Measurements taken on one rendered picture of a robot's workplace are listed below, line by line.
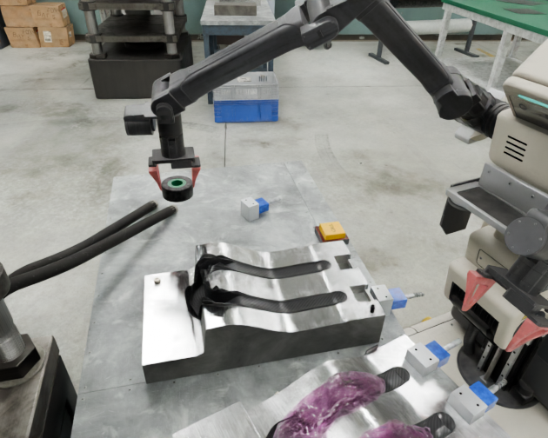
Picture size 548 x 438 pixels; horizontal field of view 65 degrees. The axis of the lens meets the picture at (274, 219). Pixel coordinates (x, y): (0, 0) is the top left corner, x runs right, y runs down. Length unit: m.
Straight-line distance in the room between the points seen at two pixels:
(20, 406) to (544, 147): 1.17
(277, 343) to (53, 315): 1.59
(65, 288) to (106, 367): 1.49
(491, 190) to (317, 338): 0.55
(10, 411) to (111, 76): 4.15
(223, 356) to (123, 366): 0.21
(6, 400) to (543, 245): 0.98
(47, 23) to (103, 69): 2.61
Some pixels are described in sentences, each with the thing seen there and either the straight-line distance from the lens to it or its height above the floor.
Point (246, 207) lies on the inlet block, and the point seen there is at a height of 0.85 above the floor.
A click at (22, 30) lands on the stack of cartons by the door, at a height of 0.23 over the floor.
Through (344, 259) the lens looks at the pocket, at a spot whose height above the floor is 0.87.
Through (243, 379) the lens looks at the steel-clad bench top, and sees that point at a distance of 0.93.
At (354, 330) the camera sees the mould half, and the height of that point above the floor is 0.85.
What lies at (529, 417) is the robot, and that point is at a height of 0.28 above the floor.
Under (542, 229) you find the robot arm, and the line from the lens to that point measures 0.71.
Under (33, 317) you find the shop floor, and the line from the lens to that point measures 2.38.
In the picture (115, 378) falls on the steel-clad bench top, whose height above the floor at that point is 0.80.
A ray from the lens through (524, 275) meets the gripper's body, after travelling 0.79.
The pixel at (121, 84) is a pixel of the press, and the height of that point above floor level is 0.15.
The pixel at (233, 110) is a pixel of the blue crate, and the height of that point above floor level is 0.12.
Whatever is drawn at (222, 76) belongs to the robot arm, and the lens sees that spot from 0.94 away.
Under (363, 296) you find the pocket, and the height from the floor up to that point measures 0.86.
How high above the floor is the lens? 1.56
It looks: 35 degrees down
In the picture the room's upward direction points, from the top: 1 degrees clockwise
